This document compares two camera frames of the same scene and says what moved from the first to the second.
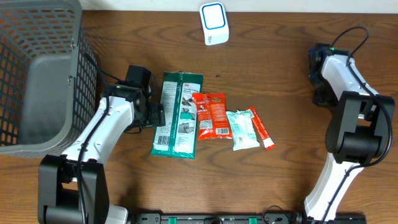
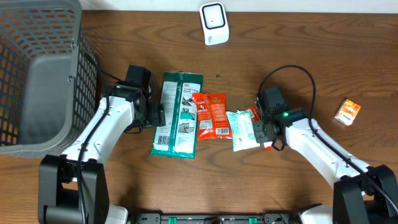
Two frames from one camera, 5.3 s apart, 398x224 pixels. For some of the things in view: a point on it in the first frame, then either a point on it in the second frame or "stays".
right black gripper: x=318 y=98 to x=259 y=135
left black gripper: x=157 y=115 stays
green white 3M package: x=176 y=120 stays
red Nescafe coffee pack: x=212 y=121 stays
